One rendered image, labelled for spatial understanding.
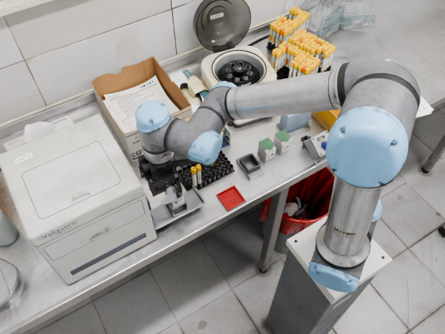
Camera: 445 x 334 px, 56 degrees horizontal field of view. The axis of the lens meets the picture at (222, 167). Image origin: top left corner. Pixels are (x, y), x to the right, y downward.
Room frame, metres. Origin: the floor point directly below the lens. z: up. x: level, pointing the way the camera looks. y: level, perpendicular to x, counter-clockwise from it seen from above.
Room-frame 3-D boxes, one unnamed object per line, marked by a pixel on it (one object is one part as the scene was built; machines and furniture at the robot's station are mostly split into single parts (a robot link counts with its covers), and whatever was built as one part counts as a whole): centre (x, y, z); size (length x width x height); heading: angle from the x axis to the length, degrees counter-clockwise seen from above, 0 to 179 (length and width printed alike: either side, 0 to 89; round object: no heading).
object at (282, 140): (0.89, -0.20, 0.91); 0.05 x 0.04 x 0.07; 32
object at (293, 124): (0.99, -0.25, 0.92); 0.10 x 0.07 x 0.10; 117
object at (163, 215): (0.62, 0.16, 0.92); 0.21 x 0.07 x 0.05; 122
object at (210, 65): (1.14, -0.06, 0.94); 0.30 x 0.24 x 0.12; 23
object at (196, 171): (0.78, 0.06, 0.93); 0.17 x 0.09 x 0.11; 122
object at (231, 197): (0.69, -0.03, 0.88); 0.07 x 0.07 x 0.01; 32
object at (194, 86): (1.08, 0.11, 0.92); 0.24 x 0.12 x 0.10; 32
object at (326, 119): (1.02, -0.41, 0.93); 0.13 x 0.13 x 0.10; 31
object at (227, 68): (1.16, -0.06, 0.97); 0.15 x 0.15 x 0.07
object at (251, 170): (0.81, -0.09, 0.89); 0.09 x 0.05 x 0.04; 30
